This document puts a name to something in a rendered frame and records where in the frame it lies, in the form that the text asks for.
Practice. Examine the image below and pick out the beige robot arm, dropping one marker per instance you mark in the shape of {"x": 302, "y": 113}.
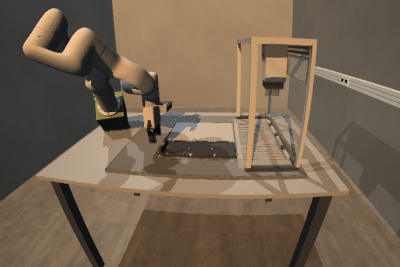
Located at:
{"x": 85, "y": 46}

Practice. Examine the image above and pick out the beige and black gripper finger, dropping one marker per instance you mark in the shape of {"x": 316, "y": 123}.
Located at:
{"x": 158, "y": 130}
{"x": 152, "y": 136}

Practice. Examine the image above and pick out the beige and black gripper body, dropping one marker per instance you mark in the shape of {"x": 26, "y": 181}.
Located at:
{"x": 151, "y": 113}

